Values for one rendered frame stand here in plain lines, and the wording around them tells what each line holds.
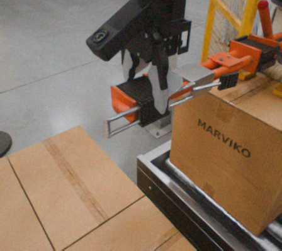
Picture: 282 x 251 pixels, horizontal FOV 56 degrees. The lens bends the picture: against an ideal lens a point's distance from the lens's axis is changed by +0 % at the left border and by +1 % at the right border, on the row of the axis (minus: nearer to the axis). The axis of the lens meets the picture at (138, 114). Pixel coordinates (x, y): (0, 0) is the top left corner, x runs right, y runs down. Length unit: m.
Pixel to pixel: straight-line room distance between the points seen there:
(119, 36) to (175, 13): 0.11
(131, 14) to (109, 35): 0.04
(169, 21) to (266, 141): 0.43
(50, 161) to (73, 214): 0.33
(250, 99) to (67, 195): 0.82
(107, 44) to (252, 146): 0.52
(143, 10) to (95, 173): 0.96
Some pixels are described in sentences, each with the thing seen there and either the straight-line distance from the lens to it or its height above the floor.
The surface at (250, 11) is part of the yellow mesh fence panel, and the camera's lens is 1.52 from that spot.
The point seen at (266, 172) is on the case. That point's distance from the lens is 0.79.
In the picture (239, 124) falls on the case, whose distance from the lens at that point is 0.76.
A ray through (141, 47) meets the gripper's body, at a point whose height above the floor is 1.32.
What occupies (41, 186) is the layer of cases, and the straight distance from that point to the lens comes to 1.27.
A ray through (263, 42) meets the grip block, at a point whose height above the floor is 1.23.
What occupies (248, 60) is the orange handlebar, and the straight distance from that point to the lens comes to 0.68.
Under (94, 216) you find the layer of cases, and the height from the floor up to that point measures 0.54.
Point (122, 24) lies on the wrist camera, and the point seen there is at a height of 1.37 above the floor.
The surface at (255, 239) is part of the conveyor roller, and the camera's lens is 1.15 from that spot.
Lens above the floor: 1.49
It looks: 37 degrees down
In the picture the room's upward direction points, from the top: straight up
